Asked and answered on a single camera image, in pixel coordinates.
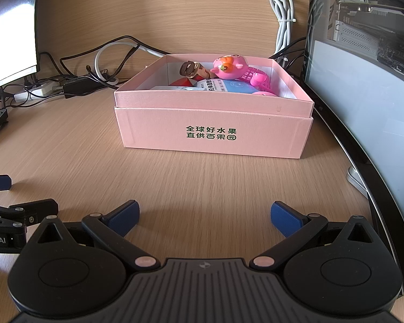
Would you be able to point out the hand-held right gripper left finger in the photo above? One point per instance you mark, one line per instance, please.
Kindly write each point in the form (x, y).
(123, 218)

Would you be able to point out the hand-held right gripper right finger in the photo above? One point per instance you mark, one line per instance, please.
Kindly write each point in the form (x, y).
(286, 218)

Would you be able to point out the pink cardboard box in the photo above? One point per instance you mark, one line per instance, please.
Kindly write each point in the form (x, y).
(148, 131)

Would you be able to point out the blue and white tissue packet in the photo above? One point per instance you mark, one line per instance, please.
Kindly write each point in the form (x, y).
(235, 85)

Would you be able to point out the pink toy racket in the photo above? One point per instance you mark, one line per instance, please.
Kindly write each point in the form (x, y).
(259, 77)

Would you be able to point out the pink and green pig toy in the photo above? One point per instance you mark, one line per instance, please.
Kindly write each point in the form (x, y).
(229, 69)

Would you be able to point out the brown figurine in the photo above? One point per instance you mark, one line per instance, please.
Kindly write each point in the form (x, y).
(188, 69)

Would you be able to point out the wooden desktop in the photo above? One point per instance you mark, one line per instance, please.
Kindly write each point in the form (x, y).
(205, 181)

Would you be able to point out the white power strip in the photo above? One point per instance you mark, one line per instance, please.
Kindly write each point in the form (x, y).
(40, 89)

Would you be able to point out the black power adapter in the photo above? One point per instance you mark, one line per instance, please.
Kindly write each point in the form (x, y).
(80, 85)

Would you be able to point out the black computer monitor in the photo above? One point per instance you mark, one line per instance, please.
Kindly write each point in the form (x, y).
(6, 23)

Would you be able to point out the computer case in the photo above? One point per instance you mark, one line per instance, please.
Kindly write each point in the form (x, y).
(373, 74)

